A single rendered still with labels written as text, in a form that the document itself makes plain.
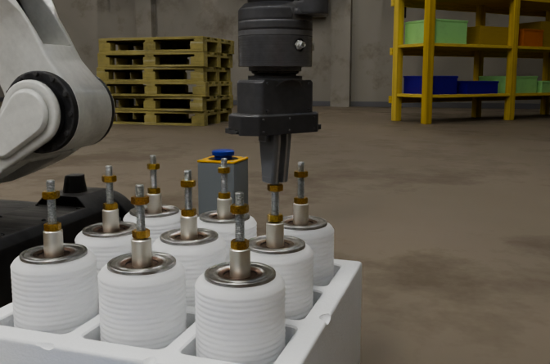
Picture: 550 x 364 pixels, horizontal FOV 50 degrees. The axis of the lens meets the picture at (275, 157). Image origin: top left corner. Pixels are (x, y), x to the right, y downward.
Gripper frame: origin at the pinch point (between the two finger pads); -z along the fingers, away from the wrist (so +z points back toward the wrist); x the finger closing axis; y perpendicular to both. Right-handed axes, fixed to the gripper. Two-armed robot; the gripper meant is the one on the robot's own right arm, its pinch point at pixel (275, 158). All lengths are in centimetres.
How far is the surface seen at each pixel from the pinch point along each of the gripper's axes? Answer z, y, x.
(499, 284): -36, -12, -74
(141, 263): -10.6, -2.5, 16.9
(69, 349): -18.3, -2.9, 25.1
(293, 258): -11.5, 4.5, 0.8
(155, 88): -2, -458, -225
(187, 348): -18.6, 3.8, 15.0
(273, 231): -9.0, 0.8, 0.8
